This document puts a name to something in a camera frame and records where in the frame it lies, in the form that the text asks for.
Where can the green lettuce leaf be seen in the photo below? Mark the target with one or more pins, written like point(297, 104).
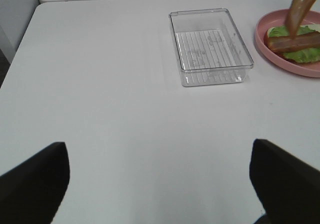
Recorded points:
point(302, 52)

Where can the pink round plate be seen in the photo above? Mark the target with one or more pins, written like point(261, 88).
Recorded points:
point(274, 19)

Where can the bread slice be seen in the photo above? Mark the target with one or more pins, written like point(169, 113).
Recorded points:
point(315, 27)

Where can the left clear plastic container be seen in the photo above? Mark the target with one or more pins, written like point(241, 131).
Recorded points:
point(209, 48)

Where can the bacon strip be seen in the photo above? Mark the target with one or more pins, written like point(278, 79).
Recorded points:
point(295, 15)
point(284, 44)

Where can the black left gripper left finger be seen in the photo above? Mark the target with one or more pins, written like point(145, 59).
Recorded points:
point(32, 192)

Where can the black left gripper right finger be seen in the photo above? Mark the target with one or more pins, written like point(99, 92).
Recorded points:
point(287, 187)

